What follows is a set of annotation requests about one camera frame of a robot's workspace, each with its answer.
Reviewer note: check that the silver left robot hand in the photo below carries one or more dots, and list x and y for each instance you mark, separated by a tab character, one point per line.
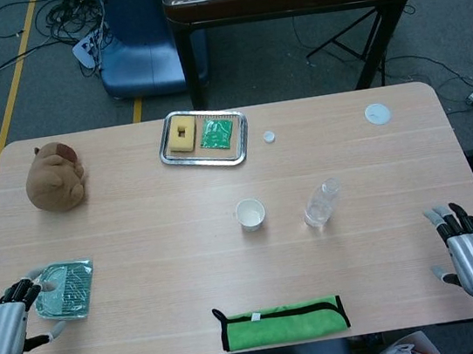
0	333

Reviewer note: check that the transparent plastic water bottle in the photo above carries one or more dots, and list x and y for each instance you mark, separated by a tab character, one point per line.
321	209

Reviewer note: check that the white printed paper cup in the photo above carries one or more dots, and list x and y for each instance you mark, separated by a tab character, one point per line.
251	221

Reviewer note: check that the white bottle cap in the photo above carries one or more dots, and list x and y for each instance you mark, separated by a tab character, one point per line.
269	137

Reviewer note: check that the green packet at left edge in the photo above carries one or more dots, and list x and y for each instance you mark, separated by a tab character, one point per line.
74	292

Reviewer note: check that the brown plush toy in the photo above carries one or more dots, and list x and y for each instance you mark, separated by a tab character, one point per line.
54	180

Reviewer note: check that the yellow sponge with square hole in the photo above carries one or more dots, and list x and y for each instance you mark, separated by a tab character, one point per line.
174	144

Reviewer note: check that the green black-edged microfiber cloth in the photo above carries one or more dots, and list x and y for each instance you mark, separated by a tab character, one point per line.
283	324

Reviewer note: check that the green foil packet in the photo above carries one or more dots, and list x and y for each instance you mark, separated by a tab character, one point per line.
216	135

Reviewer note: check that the white socket strip with plugs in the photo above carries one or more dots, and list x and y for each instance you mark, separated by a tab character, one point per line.
87	52

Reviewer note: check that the rectangular metal tray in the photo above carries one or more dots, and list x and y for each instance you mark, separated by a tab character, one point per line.
245	140

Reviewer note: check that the blue machine base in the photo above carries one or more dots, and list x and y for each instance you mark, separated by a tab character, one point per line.
140	54

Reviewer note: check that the white plastic bag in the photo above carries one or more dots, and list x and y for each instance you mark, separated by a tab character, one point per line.
397	350

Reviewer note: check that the white round lid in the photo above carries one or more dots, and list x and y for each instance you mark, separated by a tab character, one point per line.
378	114

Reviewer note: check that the dark wooden mahjong table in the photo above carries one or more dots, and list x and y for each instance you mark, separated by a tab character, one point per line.
291	0

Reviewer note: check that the black folding stand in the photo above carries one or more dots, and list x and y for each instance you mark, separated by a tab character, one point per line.
371	57

